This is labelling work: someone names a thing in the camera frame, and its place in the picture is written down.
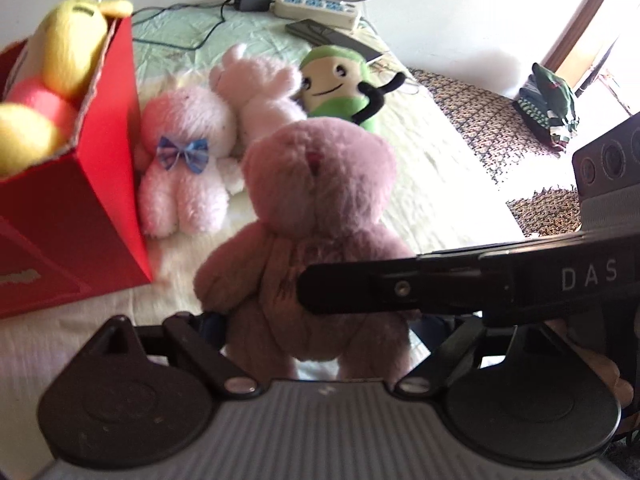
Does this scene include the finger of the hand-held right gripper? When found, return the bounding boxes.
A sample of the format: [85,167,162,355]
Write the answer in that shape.
[297,246,515,318]

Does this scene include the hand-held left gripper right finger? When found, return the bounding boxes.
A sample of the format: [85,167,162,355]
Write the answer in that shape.
[395,316,522,396]

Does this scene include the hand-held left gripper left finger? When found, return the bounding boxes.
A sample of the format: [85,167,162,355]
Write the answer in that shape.
[82,312,263,401]

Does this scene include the mauve teddy bear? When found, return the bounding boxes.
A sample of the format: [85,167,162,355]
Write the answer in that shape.
[192,116,426,382]

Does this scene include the red cardboard box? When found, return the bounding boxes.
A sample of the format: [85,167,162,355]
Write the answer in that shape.
[0,12,154,321]

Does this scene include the light pink plush blue bow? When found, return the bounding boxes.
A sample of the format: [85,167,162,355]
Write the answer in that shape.
[134,85,247,239]

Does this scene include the green plush toy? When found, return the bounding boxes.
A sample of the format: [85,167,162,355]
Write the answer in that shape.
[299,44,409,134]

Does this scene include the yellow and pink plush toy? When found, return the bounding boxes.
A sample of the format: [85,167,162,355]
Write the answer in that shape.
[0,0,135,179]

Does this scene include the person's right hand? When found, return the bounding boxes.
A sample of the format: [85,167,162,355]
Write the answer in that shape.
[547,320,636,411]

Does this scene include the folded green clothes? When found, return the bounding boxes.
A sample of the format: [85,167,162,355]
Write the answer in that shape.
[515,62,581,154]

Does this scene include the brown patterned blanket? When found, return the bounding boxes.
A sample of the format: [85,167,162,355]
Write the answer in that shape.
[407,67,584,239]

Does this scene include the pink bunny plush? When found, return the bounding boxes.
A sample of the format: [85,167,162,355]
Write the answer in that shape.
[209,42,309,154]

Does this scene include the black smartphone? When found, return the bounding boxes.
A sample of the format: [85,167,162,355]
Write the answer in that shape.
[285,18,387,64]

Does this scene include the white power strip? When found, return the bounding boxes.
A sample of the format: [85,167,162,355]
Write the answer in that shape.
[272,0,362,31]

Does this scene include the wooden door frame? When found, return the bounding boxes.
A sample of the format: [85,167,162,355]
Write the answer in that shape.
[542,0,640,111]

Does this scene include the black adapter cable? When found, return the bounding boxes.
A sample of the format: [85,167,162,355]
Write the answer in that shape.
[132,0,237,52]

